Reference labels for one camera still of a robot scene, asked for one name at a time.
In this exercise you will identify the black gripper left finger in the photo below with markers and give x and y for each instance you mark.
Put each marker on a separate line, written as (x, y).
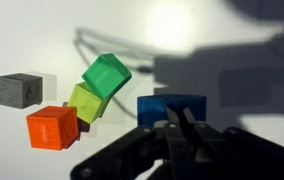
(138, 153)

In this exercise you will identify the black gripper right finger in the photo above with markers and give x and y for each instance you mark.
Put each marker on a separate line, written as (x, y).
(248, 153)

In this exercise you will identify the blue block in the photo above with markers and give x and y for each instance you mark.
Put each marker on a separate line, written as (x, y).
(152, 108)

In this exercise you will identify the yellow-green block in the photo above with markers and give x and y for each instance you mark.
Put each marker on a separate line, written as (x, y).
(85, 105)

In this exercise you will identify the green block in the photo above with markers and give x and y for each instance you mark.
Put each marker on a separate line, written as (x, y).
(106, 76)

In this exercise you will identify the orange block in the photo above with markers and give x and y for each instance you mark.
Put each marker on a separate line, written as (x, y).
(50, 128)

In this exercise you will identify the grey block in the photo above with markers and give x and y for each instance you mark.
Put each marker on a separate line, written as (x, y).
(17, 90)

